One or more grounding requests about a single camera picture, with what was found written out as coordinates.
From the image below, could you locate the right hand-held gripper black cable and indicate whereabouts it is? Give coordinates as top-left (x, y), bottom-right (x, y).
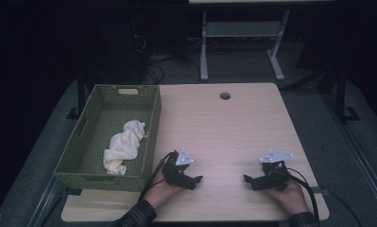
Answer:
top-left (285, 167), bottom-right (321, 223)

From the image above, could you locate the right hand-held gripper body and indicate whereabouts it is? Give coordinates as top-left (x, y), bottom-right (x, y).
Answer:
top-left (259, 149), bottom-right (295, 192)

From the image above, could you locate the white metal stand frame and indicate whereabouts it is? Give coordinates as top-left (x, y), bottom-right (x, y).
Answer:
top-left (198, 9), bottom-right (291, 82)

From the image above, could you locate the black stand post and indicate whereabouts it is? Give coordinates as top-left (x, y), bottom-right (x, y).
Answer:
top-left (334, 66), bottom-right (362, 124)
top-left (66, 67), bottom-right (87, 120)

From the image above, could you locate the thin black floor cable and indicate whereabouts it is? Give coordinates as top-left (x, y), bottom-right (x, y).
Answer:
top-left (328, 190), bottom-right (364, 227)

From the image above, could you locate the grey metal floor rail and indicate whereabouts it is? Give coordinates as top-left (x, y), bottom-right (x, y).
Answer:
top-left (321, 94), bottom-right (377, 210)
top-left (27, 175), bottom-right (68, 227)

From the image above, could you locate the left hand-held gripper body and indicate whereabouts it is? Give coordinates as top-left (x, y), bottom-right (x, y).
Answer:
top-left (162, 146), bottom-right (196, 187)

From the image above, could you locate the green woven basket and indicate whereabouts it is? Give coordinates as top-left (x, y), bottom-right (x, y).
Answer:
top-left (53, 83), bottom-right (163, 193)

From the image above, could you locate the person's left hand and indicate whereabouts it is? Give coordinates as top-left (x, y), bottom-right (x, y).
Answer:
top-left (143, 170), bottom-right (186, 211)

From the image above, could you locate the tangle of black floor cables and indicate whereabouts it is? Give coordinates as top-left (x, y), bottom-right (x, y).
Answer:
top-left (130, 18), bottom-right (203, 85)

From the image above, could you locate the cream towel with brown patches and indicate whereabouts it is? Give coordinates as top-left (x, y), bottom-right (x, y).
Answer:
top-left (102, 118), bottom-right (149, 176)

